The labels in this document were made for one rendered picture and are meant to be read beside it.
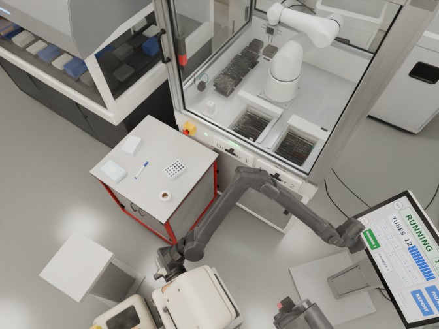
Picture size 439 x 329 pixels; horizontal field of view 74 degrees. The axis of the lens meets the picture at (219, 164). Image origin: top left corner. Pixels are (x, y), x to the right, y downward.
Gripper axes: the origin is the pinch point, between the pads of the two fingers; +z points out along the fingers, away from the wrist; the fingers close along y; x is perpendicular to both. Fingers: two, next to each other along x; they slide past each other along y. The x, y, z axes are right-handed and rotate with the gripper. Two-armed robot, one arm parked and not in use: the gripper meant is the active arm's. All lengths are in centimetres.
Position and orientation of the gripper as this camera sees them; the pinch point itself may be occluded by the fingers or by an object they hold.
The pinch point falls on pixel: (360, 239)
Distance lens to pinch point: 147.7
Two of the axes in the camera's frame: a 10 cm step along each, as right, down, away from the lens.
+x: -6.2, 5.5, 5.6
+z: 7.4, 1.6, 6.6
